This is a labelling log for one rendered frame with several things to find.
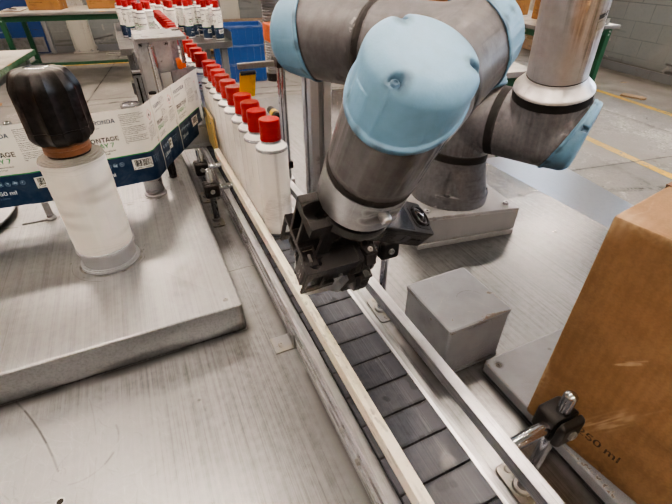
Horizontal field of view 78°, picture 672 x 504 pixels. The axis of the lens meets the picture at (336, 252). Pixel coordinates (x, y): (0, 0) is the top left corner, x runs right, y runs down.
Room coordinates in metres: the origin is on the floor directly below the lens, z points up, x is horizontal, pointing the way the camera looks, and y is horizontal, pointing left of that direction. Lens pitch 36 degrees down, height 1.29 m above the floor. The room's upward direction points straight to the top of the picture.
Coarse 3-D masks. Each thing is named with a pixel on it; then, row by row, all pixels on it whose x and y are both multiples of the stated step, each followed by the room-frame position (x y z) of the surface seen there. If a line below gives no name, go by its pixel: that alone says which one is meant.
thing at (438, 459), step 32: (288, 256) 0.56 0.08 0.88; (288, 288) 0.48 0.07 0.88; (352, 320) 0.41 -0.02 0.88; (320, 352) 0.36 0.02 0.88; (352, 352) 0.35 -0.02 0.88; (384, 352) 0.35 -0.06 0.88; (384, 384) 0.30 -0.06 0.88; (384, 416) 0.26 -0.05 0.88; (416, 416) 0.26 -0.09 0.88; (416, 448) 0.23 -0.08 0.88; (448, 448) 0.23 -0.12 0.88; (448, 480) 0.19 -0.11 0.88; (480, 480) 0.19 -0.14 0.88
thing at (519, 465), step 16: (368, 288) 0.39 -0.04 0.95; (384, 304) 0.36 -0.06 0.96; (400, 320) 0.33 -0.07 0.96; (416, 336) 0.30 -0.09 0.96; (432, 352) 0.28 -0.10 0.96; (432, 368) 0.27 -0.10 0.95; (448, 368) 0.26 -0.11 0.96; (448, 384) 0.25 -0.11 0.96; (464, 400) 0.23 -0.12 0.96; (480, 416) 0.21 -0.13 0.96; (480, 432) 0.20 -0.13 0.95; (496, 432) 0.20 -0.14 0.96; (496, 448) 0.19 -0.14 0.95; (512, 448) 0.18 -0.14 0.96; (512, 464) 0.17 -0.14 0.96; (528, 464) 0.17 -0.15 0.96; (528, 480) 0.16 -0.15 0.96; (544, 480) 0.16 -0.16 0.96; (544, 496) 0.14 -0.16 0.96
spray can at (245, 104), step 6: (240, 102) 0.73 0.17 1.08; (246, 102) 0.73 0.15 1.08; (252, 102) 0.73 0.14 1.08; (258, 102) 0.73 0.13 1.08; (246, 108) 0.72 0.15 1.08; (246, 120) 0.72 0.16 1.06; (240, 126) 0.73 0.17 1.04; (246, 126) 0.72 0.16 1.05; (240, 132) 0.72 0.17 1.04; (246, 132) 0.71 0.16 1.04; (240, 138) 0.72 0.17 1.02; (240, 144) 0.73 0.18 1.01; (246, 162) 0.72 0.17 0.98; (246, 168) 0.72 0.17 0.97; (246, 174) 0.72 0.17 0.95; (246, 180) 0.72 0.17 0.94; (246, 186) 0.73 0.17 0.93
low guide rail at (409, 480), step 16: (224, 160) 0.88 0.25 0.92; (240, 192) 0.72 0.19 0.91; (256, 224) 0.61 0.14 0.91; (272, 240) 0.56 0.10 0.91; (272, 256) 0.53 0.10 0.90; (288, 272) 0.47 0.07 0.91; (304, 304) 0.40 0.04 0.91; (320, 320) 0.37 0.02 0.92; (320, 336) 0.35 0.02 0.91; (336, 352) 0.32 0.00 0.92; (336, 368) 0.31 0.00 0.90; (352, 368) 0.30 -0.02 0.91; (352, 384) 0.28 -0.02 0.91; (368, 400) 0.26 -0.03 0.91; (368, 416) 0.24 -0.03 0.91; (384, 432) 0.22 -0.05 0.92; (384, 448) 0.21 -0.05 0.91; (400, 448) 0.21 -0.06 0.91; (400, 464) 0.19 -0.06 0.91; (400, 480) 0.18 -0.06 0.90; (416, 480) 0.18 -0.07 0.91; (416, 496) 0.17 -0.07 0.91
